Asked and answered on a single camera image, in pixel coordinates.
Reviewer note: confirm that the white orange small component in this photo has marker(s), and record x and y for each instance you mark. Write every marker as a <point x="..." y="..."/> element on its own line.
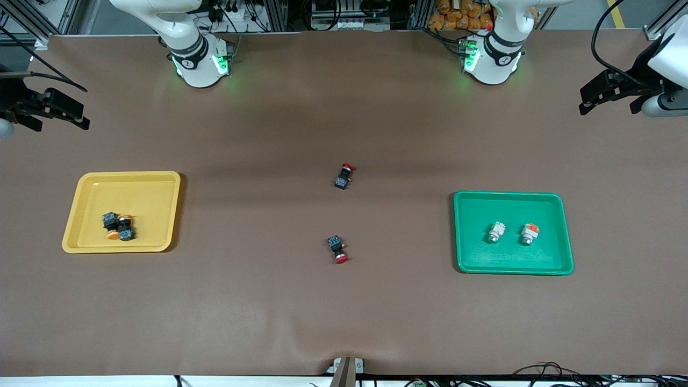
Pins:
<point x="497" y="231"/>

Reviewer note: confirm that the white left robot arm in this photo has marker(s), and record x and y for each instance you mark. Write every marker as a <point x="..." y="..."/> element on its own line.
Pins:
<point x="492" y="59"/>

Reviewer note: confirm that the green plastic tray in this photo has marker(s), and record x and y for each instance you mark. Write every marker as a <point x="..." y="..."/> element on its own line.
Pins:
<point x="510" y="258"/>

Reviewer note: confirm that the yellow plastic tray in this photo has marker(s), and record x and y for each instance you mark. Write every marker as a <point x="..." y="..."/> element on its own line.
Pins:
<point x="145" y="199"/>

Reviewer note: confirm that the yellow push button white base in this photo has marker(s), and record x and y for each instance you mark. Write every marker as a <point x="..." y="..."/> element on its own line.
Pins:
<point x="127" y="234"/>

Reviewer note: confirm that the aluminium frame profile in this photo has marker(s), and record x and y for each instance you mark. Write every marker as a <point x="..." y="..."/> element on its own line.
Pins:
<point x="658" y="29"/>
<point x="27" y="21"/>

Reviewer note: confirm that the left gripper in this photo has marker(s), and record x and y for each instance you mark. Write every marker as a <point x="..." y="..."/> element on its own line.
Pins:
<point x="640" y="73"/>

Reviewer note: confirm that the white grey push button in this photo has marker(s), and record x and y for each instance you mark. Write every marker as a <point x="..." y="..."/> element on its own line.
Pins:
<point x="530" y="232"/>

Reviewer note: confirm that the orange black push button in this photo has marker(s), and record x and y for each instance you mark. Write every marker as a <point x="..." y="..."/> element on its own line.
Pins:
<point x="110" y="220"/>

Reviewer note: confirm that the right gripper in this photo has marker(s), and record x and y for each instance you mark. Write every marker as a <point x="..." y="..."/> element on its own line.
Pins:
<point x="12" y="98"/>

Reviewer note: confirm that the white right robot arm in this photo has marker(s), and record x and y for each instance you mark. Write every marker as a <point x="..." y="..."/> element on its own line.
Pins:
<point x="196" y="64"/>

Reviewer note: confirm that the orange bag pile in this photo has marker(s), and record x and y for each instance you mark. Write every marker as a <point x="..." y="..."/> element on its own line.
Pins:
<point x="446" y="19"/>

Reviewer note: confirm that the brown table mat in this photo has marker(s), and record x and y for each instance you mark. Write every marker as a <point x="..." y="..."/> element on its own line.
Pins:
<point x="344" y="301"/>

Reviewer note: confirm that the red push button black body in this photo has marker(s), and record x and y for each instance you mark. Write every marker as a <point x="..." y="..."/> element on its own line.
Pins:
<point x="336" y="244"/>
<point x="342" y="180"/>

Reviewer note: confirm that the white power strip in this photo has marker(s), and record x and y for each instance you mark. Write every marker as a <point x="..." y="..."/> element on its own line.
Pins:
<point x="349" y="24"/>

